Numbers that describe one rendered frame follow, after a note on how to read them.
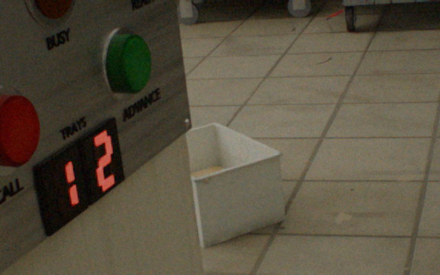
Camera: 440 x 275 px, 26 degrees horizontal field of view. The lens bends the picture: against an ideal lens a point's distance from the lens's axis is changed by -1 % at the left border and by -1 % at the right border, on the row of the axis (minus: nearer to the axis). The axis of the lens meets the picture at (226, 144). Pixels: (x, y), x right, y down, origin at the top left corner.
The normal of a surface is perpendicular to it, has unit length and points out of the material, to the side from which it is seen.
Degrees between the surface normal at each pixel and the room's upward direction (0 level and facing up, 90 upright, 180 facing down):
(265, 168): 90
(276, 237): 0
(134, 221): 90
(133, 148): 90
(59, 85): 90
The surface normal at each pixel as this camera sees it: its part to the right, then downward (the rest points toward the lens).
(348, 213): -0.11, -0.94
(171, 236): 0.91, 0.05
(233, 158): -0.86, 0.26
